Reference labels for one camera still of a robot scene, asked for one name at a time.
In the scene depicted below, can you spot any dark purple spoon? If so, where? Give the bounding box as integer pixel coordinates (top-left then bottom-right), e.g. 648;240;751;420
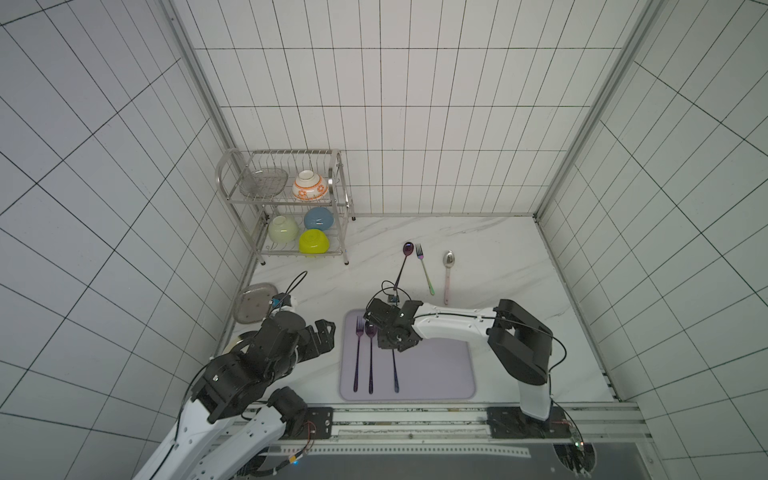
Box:
365;322;377;394

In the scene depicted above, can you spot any dark purple fork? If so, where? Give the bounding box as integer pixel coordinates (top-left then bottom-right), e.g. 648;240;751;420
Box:
353;316;365;392

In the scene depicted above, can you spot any purple magenta spoon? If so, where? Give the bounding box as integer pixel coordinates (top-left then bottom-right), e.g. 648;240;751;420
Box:
394;241;415;290

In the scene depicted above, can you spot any blue fork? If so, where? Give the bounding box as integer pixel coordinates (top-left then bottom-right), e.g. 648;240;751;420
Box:
391;350;400;393

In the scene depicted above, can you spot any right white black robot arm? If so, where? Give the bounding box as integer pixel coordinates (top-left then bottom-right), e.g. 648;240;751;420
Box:
358;298;584;448

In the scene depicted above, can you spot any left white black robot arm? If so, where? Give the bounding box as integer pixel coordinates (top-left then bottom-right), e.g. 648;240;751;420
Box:
136;311;336;479

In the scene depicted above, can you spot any lilac rectangular placemat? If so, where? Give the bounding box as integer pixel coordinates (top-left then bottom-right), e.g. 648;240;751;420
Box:
340;310;476;402

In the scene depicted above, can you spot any grey glass plate on table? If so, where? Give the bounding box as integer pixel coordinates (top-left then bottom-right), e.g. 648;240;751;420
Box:
233;283;278;325

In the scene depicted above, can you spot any lime green bowl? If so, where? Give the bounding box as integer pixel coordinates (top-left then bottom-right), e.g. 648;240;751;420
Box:
298;229;330;255

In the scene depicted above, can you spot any pale green bowl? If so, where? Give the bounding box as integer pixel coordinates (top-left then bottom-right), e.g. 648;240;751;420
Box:
268;215;299;244

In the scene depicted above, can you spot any blue bowl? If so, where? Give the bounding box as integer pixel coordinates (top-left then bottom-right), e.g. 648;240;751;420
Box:
303;207;335;231

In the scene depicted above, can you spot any steel two-tier dish rack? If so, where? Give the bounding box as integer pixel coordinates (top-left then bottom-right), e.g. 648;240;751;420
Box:
215;149;356;265

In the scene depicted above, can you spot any white orange patterned bowl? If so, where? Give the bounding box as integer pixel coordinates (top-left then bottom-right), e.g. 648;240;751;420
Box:
292;170;329;202

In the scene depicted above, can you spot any clear glass plate in rack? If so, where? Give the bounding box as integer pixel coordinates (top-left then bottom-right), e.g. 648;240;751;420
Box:
239;168;288;200

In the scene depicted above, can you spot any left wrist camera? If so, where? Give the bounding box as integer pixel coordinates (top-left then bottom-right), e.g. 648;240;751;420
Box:
268;292;295;316

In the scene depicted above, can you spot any rainbow fork green handle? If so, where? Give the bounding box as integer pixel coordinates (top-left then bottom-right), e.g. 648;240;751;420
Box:
415;243;435;296

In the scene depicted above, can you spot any silver spoon pink handle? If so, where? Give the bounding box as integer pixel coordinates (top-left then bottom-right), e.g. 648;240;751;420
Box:
443;251;456;305

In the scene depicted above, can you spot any aluminium mounting rail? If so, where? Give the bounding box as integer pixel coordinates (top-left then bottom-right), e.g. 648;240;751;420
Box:
206;403;652;455

